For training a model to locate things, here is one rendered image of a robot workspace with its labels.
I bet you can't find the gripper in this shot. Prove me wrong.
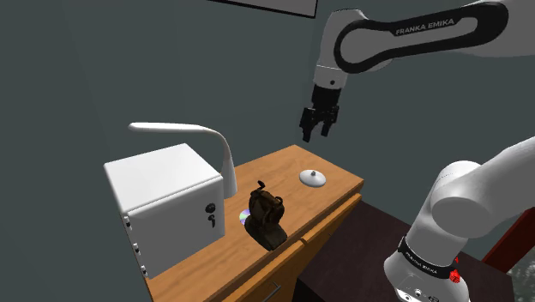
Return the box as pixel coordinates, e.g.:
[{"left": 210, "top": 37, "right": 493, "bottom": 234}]
[{"left": 298, "top": 82, "right": 344, "bottom": 143}]

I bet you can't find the wooden desk with drawers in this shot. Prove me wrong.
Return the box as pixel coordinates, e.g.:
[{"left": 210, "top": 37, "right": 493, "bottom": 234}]
[{"left": 143, "top": 144, "right": 364, "bottom": 302}]

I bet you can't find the white round lid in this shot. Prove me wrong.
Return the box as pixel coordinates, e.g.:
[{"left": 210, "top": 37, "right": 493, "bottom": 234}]
[{"left": 298, "top": 169, "right": 327, "bottom": 189}]

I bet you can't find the white desk lamp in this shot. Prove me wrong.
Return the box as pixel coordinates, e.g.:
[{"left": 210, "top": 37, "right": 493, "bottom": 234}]
[{"left": 127, "top": 122, "right": 238, "bottom": 199}]

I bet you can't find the dark brown figure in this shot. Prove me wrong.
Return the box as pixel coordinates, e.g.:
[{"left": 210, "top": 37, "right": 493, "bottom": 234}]
[{"left": 243, "top": 180, "right": 289, "bottom": 252}]

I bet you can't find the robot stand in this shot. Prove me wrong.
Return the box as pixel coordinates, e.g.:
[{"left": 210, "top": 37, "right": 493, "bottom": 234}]
[{"left": 292, "top": 200, "right": 516, "bottom": 302}]

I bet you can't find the white safe box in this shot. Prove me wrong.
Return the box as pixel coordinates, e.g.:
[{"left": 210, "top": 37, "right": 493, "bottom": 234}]
[{"left": 103, "top": 143, "right": 226, "bottom": 280}]

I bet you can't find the red furniture piece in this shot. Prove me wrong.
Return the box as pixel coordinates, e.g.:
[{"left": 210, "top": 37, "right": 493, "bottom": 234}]
[{"left": 482, "top": 208, "right": 535, "bottom": 275}]

